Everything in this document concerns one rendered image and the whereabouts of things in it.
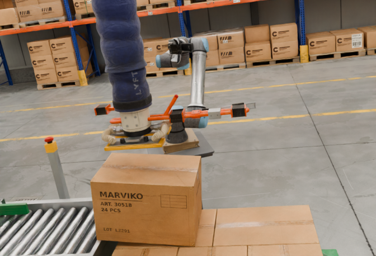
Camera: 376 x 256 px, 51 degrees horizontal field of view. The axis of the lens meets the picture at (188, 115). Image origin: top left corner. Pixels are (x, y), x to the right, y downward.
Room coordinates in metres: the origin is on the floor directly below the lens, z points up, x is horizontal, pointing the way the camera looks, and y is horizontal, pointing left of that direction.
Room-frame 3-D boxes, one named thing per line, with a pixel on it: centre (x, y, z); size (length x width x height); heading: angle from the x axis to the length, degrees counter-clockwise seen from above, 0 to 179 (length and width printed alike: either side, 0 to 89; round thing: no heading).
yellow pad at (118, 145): (2.10, 0.32, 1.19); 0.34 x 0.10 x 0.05; 79
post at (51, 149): (2.84, 1.08, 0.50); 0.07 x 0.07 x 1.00; 79
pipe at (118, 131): (2.19, 0.31, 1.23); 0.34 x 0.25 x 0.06; 79
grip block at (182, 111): (2.14, 0.06, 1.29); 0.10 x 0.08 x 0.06; 169
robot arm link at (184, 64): (2.68, -0.01, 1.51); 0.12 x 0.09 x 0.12; 74
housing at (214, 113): (2.10, -0.15, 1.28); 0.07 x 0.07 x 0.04; 79
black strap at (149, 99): (2.19, 0.30, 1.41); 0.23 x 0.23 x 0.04
